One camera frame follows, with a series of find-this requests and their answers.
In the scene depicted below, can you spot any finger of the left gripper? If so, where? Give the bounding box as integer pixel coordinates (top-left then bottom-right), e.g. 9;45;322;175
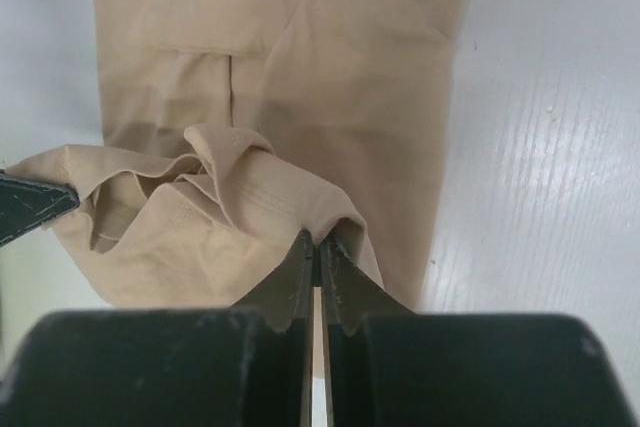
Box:
0;170;80;247

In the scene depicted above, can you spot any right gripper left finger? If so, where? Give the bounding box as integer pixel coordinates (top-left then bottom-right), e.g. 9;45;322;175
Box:
1;231;314;426

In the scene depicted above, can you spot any beige t shirt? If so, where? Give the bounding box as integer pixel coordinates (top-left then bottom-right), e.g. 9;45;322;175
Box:
9;0;466;308

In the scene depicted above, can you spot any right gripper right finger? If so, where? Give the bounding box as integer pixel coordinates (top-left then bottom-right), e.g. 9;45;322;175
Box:
318;236;633;426

